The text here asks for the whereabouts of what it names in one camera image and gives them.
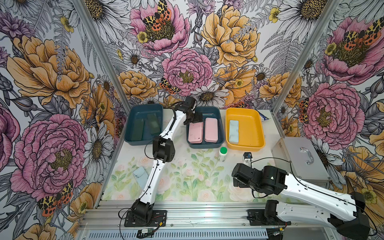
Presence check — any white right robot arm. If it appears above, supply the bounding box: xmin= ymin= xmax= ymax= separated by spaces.
xmin=232 ymin=164 xmax=371 ymax=240

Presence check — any yellow plastic tray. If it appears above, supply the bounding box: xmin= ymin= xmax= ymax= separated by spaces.
xmin=225 ymin=108 xmax=266 ymax=152

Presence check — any white bottle green cap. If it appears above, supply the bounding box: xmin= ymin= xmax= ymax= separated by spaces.
xmin=218 ymin=147 xmax=228 ymax=162

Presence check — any small circuit board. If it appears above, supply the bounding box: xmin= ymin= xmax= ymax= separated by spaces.
xmin=136 ymin=228 xmax=154 ymax=239

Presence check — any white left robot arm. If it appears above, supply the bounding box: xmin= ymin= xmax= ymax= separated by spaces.
xmin=130 ymin=96 xmax=203 ymax=225

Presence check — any dark teal tray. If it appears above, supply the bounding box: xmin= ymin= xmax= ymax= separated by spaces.
xmin=124 ymin=104 xmax=163 ymax=146
xmin=186 ymin=107 xmax=225 ymax=149

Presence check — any dark green case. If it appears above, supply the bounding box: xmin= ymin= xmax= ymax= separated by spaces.
xmin=131 ymin=119 xmax=145 ymax=141
xmin=147 ymin=113 xmax=161 ymax=135

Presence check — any light blue case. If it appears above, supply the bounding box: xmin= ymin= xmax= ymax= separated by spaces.
xmin=133 ymin=167 xmax=149 ymax=190
xmin=229 ymin=120 xmax=239 ymax=145

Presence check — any blue pen behind tray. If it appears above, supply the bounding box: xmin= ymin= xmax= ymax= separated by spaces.
xmin=257 ymin=110 xmax=270 ymax=122

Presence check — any pink pencil case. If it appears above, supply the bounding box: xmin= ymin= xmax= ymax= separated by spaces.
xmin=205 ymin=118 xmax=219 ymax=143
xmin=188 ymin=122 xmax=204 ymax=144

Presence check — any silver metal case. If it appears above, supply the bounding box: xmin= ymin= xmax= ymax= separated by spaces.
xmin=271 ymin=137 xmax=331 ymax=186

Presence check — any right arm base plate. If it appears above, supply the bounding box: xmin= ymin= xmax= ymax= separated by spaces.
xmin=247 ymin=209 xmax=292 ymax=227

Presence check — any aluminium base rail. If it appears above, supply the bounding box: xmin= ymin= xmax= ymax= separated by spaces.
xmin=76 ymin=200 xmax=337 ymax=240

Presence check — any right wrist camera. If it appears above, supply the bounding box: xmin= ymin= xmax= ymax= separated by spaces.
xmin=243 ymin=152 xmax=253 ymax=166

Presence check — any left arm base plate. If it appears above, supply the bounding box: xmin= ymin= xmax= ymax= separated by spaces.
xmin=124 ymin=210 xmax=168 ymax=228

